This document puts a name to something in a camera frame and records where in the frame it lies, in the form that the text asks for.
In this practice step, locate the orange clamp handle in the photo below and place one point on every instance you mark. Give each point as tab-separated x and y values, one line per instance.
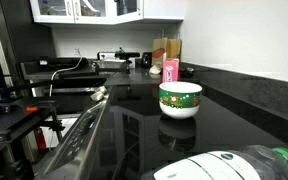
31	109

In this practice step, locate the black equipment cart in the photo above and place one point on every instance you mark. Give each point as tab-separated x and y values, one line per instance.
15	124

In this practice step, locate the red fire extinguisher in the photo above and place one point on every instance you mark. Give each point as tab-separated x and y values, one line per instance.
40	140

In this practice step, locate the white crumpled cloth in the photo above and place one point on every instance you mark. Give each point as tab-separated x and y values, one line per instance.
155	70

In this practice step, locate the white wall cabinet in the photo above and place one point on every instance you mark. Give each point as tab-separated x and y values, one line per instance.
106	12

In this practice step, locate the small black device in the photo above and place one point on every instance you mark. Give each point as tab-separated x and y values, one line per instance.
146	60

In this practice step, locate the clear plastic bottle green cap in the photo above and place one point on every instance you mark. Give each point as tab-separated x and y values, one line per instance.
254	162

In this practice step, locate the stainless stove control panel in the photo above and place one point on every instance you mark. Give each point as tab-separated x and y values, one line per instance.
68	158

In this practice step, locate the white green christmas mug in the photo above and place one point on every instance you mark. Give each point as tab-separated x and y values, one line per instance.
179	100

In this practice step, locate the black camera on stand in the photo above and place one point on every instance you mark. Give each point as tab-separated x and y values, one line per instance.
126	56

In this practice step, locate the pink carton box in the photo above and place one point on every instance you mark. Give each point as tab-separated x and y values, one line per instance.
170	70

